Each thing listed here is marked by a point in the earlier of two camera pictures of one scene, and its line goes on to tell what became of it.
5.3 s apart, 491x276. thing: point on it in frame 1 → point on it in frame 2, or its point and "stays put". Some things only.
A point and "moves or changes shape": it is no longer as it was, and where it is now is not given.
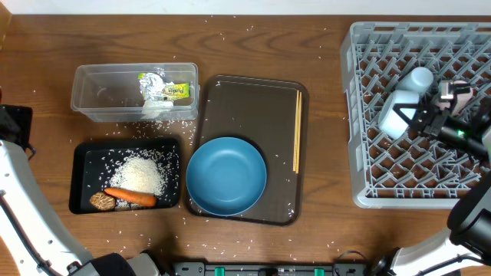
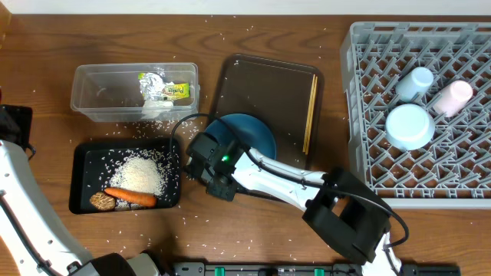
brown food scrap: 103,202 stays put
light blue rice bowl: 390,122 moves or changes shape
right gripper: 431,115 → 215,188
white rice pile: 140,173 stays put
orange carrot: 132,197 stays put
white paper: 152,108 stays put
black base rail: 336,269 stays put
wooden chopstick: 295,130 → 308,118
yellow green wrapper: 173,91 stays put
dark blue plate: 226,176 moves or changes shape
